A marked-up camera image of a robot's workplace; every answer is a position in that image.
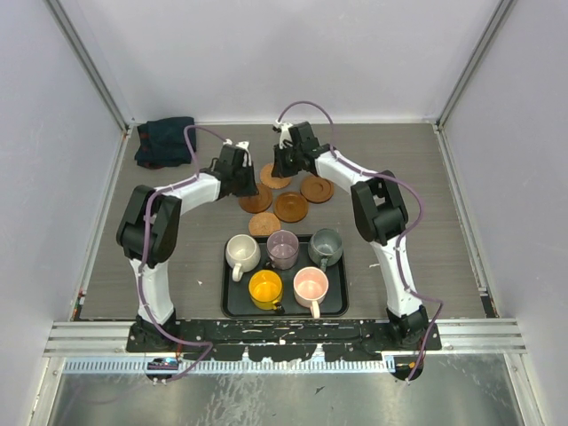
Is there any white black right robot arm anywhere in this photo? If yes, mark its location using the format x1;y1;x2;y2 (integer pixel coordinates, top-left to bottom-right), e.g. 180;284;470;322
272;122;430;350

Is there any dark blue folded cloth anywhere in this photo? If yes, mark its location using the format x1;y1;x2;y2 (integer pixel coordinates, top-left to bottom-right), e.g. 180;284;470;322
134;116;194;170

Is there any purple glass cup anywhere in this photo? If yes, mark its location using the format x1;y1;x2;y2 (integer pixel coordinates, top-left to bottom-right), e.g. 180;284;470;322
266;230;299;270

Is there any pink ceramic mug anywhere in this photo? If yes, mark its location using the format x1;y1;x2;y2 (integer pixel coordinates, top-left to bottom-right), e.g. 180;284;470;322
293;266;329;320

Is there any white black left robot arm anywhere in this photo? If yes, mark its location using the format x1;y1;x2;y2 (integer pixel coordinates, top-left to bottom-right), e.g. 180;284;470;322
116;141;257;351

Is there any brown wooden coaster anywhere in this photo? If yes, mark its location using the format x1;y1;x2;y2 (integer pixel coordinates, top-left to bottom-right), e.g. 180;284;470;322
273;192;309;223
300;176;335;204
238;183;272;214

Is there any yellow mug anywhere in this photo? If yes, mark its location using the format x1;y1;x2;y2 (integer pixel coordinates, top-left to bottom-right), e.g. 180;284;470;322
248;270;285;315

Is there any white slotted cable duct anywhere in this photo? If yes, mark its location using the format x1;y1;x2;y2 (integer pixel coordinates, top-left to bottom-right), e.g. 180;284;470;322
62;356;396;375

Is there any woven rattan coaster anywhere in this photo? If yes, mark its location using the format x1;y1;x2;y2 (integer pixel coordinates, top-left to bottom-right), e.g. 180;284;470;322
260;162;292;190
248;211;281;236

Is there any grey ceramic mug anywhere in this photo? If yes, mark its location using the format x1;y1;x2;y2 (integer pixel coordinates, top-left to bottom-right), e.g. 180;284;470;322
308;228;343;272

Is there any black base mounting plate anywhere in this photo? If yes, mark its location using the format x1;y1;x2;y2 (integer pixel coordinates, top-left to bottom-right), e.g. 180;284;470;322
126;317;424;362

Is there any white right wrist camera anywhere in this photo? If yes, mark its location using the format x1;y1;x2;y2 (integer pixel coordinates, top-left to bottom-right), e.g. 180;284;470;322
272;120;294;150

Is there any white ceramic mug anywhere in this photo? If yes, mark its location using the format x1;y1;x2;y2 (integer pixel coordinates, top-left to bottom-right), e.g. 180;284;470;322
225;234;261;282

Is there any black plastic tray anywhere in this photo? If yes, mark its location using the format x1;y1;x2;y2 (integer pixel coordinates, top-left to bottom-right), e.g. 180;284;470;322
221;234;349;319

